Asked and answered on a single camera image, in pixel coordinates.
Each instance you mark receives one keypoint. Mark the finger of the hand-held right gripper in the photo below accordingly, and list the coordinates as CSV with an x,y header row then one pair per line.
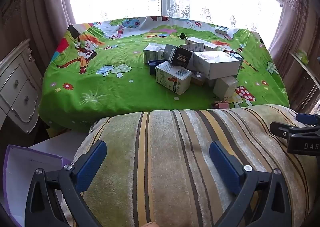
x,y
282,129
306,119

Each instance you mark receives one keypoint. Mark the pink curtain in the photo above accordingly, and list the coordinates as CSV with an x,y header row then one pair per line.
x,y
37,16
295,29

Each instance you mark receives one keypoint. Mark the white box diamond logo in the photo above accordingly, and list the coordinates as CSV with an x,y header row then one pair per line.
x,y
150,53

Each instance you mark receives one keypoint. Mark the purple cardboard box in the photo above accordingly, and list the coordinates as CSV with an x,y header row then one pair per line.
x,y
25,164

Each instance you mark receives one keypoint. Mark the pink binder clip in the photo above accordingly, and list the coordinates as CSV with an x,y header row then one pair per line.
x,y
220,105

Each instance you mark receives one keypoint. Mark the wall shelf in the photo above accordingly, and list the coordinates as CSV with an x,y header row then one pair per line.
x,y
307,71

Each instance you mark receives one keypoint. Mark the green cartoon print cloth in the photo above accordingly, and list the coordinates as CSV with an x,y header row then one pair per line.
x,y
112,92

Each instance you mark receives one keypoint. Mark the black box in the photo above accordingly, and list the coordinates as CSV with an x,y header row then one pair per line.
x,y
178,55

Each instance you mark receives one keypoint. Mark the white cube box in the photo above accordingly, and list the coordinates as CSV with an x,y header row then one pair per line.
x,y
225,86

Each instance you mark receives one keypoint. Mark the blue plastic holder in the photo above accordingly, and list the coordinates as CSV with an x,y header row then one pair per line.
x,y
153,65

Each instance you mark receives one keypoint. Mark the white ornate dresser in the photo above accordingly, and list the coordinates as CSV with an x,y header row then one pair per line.
x,y
17,92

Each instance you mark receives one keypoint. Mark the white box dense text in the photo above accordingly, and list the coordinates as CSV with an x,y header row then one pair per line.
x,y
192,46

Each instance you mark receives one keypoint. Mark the white box grey letters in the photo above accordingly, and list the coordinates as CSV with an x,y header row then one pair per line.
x,y
200,41

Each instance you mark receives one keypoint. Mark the white lace sheer curtain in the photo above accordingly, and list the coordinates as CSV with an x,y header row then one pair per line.
x,y
200,4

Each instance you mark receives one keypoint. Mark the green box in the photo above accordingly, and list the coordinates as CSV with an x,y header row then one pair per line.
x,y
222,31

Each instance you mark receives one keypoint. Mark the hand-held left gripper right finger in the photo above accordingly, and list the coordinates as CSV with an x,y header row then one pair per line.
x,y
225,167

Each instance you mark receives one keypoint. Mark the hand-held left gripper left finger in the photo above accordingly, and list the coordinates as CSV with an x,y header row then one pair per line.
x,y
91,164

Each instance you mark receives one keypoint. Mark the black binder clip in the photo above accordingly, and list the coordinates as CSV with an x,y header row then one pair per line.
x,y
182,35

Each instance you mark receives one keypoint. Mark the large cream box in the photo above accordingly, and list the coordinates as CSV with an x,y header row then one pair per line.
x,y
217,63

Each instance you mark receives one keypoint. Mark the white box orange label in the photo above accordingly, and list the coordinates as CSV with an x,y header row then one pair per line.
x,y
172,79

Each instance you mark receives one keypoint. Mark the green packet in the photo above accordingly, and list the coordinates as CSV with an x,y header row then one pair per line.
x,y
302,56

